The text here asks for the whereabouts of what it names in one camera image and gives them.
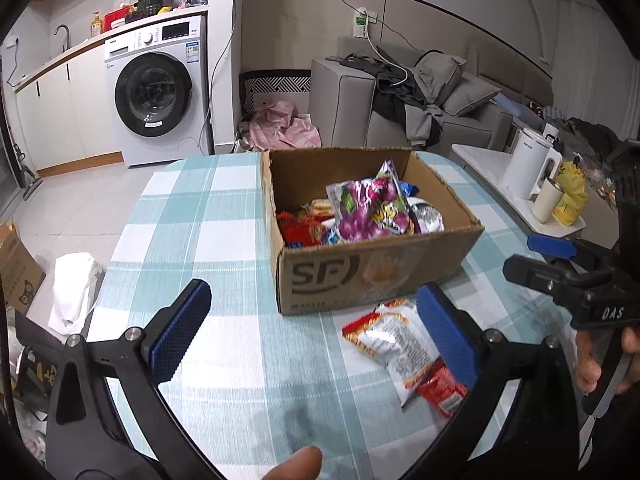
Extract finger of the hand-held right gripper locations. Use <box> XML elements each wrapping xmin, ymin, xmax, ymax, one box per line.
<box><xmin>527</xmin><ymin>234</ymin><xmax>622</xmax><ymax>274</ymax></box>
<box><xmin>502</xmin><ymin>254</ymin><xmax>592</xmax><ymax>309</ymax></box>

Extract small red snack packet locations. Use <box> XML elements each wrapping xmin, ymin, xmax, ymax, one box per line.
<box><xmin>416</xmin><ymin>360</ymin><xmax>470</xmax><ymax>418</ymax></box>

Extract white kitchen cabinet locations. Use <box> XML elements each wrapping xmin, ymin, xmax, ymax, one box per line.
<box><xmin>14</xmin><ymin>45</ymin><xmax>125</xmax><ymax>176</ymax></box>

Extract black patterned basket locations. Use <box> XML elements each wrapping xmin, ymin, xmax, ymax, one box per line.
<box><xmin>239</xmin><ymin>70</ymin><xmax>312</xmax><ymax>126</ymax></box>

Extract cream cup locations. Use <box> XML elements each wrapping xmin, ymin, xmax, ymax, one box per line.
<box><xmin>531</xmin><ymin>177</ymin><xmax>565</xmax><ymax>224</ymax></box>

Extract bear print cardboard box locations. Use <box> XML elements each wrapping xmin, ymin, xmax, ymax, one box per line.
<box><xmin>0</xmin><ymin>220</ymin><xmax>47</xmax><ymax>318</ymax></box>

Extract white charger cable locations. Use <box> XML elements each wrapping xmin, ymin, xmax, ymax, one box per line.
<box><xmin>367</xmin><ymin>35</ymin><xmax>409</xmax><ymax>86</ymax></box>

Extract red box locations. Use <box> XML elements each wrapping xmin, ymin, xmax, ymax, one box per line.
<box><xmin>103</xmin><ymin>7</ymin><xmax>136</xmax><ymax>31</ymax></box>

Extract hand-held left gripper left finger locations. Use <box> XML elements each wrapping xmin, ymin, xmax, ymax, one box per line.
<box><xmin>46</xmin><ymin>279</ymin><xmax>221</xmax><ymax>480</ymax></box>

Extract white side table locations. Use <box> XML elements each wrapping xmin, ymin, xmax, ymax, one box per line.
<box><xmin>451</xmin><ymin>144</ymin><xmax>618</xmax><ymax>248</ymax></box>

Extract grey pillow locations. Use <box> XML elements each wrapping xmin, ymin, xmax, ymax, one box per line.
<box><xmin>442</xmin><ymin>75</ymin><xmax>502</xmax><ymax>117</ymax></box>
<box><xmin>414</xmin><ymin>52</ymin><xmax>467</xmax><ymax>106</ymax></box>

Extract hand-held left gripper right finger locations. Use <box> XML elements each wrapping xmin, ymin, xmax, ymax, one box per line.
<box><xmin>400</xmin><ymin>282</ymin><xmax>587</xmax><ymax>480</ymax></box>

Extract black cooker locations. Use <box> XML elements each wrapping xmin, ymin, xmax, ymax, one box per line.
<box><xmin>137</xmin><ymin>0</ymin><xmax>178</xmax><ymax>18</ymax></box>

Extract white plastic bag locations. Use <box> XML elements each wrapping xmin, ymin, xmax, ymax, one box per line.
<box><xmin>49</xmin><ymin>253</ymin><xmax>103</xmax><ymax>336</ymax></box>

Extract silver foil snack packet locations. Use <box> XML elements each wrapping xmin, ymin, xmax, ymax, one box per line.
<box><xmin>407</xmin><ymin>199</ymin><xmax>445</xmax><ymax>235</ymax></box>

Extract pink plastic bag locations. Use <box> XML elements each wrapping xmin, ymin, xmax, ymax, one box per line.
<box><xmin>245</xmin><ymin>101</ymin><xmax>322</xmax><ymax>151</ymax></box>

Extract dark jacket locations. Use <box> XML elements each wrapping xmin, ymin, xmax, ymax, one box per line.
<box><xmin>550</xmin><ymin>117</ymin><xmax>626</xmax><ymax>161</ymax></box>

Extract dark clothes pile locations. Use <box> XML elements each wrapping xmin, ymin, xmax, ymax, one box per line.
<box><xmin>327</xmin><ymin>51</ymin><xmax>443</xmax><ymax>148</ymax></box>

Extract brown cardboard box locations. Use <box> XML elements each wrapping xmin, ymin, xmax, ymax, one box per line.
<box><xmin>260</xmin><ymin>147</ymin><xmax>485</xmax><ymax>316</ymax></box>

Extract yellow plastic bag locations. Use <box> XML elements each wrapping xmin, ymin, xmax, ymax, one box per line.
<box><xmin>552</xmin><ymin>162</ymin><xmax>591</xmax><ymax>227</ymax></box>

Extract white washing machine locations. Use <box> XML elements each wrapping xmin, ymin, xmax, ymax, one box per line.
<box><xmin>104</xmin><ymin>15</ymin><xmax>211</xmax><ymax>168</ymax></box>

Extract large red snack packet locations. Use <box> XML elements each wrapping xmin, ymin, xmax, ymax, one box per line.
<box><xmin>276</xmin><ymin>211</ymin><xmax>328</xmax><ymax>248</ymax></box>

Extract black paper bag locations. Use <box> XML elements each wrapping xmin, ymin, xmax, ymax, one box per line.
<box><xmin>7</xmin><ymin>307</ymin><xmax>68</xmax><ymax>411</ymax></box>

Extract person's left hand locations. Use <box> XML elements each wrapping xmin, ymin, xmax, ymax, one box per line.
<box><xmin>257</xmin><ymin>445</ymin><xmax>323</xmax><ymax>480</ymax></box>

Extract grey sofa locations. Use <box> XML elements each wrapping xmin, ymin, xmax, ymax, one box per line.
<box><xmin>309</xmin><ymin>35</ymin><xmax>513</xmax><ymax>158</ymax></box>

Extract wall socket with charger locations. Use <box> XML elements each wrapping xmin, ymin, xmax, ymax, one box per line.
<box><xmin>353</xmin><ymin>7</ymin><xmax>379</xmax><ymax>39</ymax></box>

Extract person's right hand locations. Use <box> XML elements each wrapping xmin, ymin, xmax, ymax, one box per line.
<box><xmin>575</xmin><ymin>325</ymin><xmax>640</xmax><ymax>396</ymax></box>

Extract white electric kettle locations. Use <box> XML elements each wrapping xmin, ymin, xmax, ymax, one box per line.
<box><xmin>502</xmin><ymin>127</ymin><xmax>563</xmax><ymax>201</ymax></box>

